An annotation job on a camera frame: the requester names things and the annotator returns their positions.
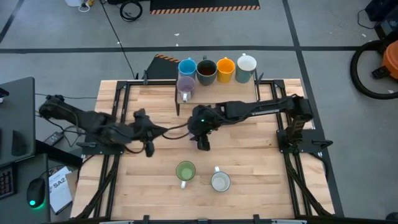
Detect teal speckled brown mug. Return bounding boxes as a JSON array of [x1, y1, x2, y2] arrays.
[[197, 55, 219, 86]]

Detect black desk gadget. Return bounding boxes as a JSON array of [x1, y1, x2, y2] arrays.
[[11, 129, 28, 157]]

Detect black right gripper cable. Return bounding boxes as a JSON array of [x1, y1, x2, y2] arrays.
[[160, 122, 191, 141]]

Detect black power adapter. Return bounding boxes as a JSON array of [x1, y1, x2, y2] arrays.
[[43, 131, 65, 147]]

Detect wooden shelf black legs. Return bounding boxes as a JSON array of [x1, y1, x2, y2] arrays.
[[174, 65, 264, 116]]

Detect yellow mug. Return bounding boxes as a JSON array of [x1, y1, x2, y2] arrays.
[[216, 57, 236, 84]]

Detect light blue mug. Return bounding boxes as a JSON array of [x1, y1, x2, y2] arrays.
[[178, 57, 198, 80]]

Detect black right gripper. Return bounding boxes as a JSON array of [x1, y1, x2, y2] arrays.
[[188, 105, 224, 152]]

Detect black keyboard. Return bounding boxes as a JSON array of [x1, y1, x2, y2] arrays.
[[0, 166, 16, 200]]

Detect black computer mouse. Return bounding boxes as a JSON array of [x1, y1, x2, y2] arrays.
[[25, 177, 46, 208]]

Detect thin black floor cable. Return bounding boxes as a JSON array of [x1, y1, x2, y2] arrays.
[[34, 92, 98, 100]]

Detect blue white leaf-pattern mug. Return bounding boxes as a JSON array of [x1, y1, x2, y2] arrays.
[[234, 53, 258, 84]]

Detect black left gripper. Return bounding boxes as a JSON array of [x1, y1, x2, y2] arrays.
[[132, 108, 169, 158]]

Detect black looped floor cable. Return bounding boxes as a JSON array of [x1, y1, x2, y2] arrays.
[[356, 8, 379, 30]]

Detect black vacuum hose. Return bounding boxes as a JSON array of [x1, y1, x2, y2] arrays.
[[349, 39, 398, 101]]

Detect white mug with dark interior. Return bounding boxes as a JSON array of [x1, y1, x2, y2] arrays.
[[210, 166, 232, 193]]

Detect long black floor cable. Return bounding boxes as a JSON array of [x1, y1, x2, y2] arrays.
[[99, 0, 139, 80]]

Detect black equipment case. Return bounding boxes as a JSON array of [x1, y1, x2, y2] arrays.
[[364, 0, 398, 40]]

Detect black desk support beam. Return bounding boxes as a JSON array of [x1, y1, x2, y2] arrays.
[[34, 139, 84, 169]]

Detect orange vacuum cleaner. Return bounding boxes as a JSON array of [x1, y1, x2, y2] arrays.
[[381, 39, 398, 81]]

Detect green white mug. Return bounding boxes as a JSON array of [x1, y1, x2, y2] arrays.
[[175, 160, 197, 190]]

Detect white SA2 booklet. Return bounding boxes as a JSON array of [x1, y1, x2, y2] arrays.
[[48, 166, 73, 216]]

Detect black hazard-striped ramp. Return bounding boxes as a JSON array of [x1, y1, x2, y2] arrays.
[[145, 54, 182, 80]]

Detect black aluminium table frame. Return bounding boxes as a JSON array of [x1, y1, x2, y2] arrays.
[[71, 79, 345, 224]]

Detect coiled black cable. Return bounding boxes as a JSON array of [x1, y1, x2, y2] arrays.
[[119, 1, 144, 22]]

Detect dark grey low desk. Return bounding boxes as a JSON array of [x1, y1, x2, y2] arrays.
[[0, 153, 51, 224]]

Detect white purple striped mug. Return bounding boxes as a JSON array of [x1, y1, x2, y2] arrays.
[[176, 76, 197, 103]]

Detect black hazard-striped floor mat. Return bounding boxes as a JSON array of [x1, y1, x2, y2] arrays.
[[149, 0, 261, 15]]

